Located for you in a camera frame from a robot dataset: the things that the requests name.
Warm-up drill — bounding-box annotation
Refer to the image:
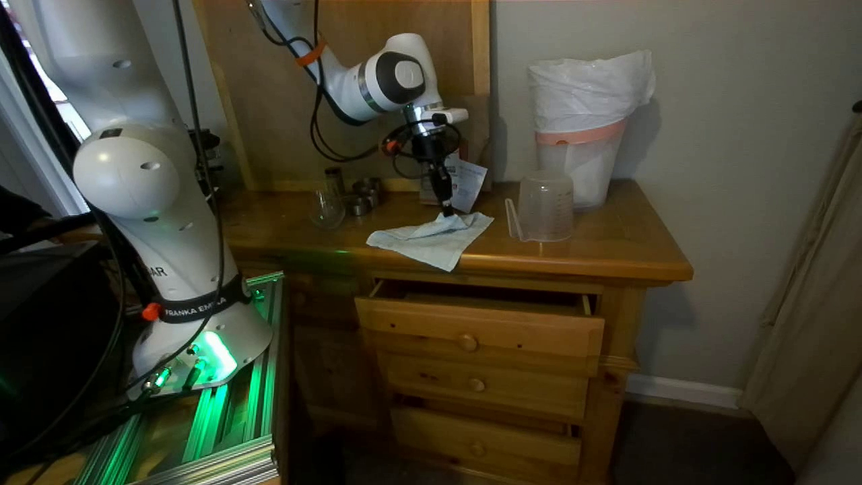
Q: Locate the white cloth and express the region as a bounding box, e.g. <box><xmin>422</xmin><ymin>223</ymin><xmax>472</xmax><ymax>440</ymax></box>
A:
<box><xmin>364</xmin><ymin>211</ymin><xmax>499</xmax><ymax>275</ymax></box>

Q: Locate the beige curtain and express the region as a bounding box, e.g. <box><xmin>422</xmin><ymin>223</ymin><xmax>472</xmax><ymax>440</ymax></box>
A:
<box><xmin>741</xmin><ymin>97</ymin><xmax>862</xmax><ymax>477</ymax></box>

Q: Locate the small metal measuring cup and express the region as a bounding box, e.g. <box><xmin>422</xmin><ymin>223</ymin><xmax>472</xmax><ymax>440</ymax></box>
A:
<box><xmin>345</xmin><ymin>185</ymin><xmax>371</xmax><ymax>221</ymax></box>

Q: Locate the wooden back board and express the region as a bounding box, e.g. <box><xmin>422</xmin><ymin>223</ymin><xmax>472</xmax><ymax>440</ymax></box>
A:
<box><xmin>191</xmin><ymin>0</ymin><xmax>495</xmax><ymax>197</ymax></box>

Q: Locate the brown paper bag white label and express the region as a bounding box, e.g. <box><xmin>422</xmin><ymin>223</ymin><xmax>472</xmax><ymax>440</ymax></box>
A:
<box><xmin>419</xmin><ymin>150</ymin><xmax>492</xmax><ymax>217</ymax></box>

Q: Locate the black bulky equipment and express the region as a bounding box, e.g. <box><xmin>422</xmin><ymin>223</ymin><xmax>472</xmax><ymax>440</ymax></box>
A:
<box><xmin>0</xmin><ymin>182</ymin><xmax>130</xmax><ymax>472</ymax></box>

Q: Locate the pine wooden dresser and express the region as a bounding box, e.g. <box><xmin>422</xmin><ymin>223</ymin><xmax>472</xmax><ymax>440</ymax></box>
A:
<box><xmin>217</xmin><ymin>174</ymin><xmax>698</xmax><ymax>485</ymax></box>

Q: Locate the trash bin with white bag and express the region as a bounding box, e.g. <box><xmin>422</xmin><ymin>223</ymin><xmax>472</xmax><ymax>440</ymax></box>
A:
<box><xmin>528</xmin><ymin>49</ymin><xmax>660</xmax><ymax>215</ymax></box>

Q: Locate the translucent plastic cup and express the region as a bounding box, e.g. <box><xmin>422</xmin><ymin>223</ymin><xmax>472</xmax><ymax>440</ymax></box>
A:
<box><xmin>516</xmin><ymin>170</ymin><xmax>578</xmax><ymax>246</ymax></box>

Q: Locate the pine wooden drawer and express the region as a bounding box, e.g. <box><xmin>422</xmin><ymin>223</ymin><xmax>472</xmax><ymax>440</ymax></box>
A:
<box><xmin>352</xmin><ymin>277</ymin><xmax>609</xmax><ymax>380</ymax></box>
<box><xmin>385</xmin><ymin>401</ymin><xmax>587</xmax><ymax>485</ymax></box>
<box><xmin>377</xmin><ymin>351</ymin><xmax>598</xmax><ymax>426</ymax></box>

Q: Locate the black base cable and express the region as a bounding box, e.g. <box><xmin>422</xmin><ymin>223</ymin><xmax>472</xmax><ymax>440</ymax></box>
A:
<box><xmin>169</xmin><ymin>0</ymin><xmax>255</xmax><ymax>325</ymax></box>

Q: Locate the metal tin can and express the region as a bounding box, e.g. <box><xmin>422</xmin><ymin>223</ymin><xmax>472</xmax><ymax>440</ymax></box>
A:
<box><xmin>322</xmin><ymin>165</ymin><xmax>350</xmax><ymax>197</ymax></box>

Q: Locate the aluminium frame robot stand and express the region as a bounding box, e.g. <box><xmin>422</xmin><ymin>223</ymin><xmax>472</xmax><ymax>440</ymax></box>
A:
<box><xmin>76</xmin><ymin>270</ymin><xmax>290</xmax><ymax>485</ymax></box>

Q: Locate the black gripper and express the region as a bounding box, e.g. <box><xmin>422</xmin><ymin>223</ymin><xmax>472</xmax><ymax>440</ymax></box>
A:
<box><xmin>403</xmin><ymin>104</ymin><xmax>464</xmax><ymax>217</ymax></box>

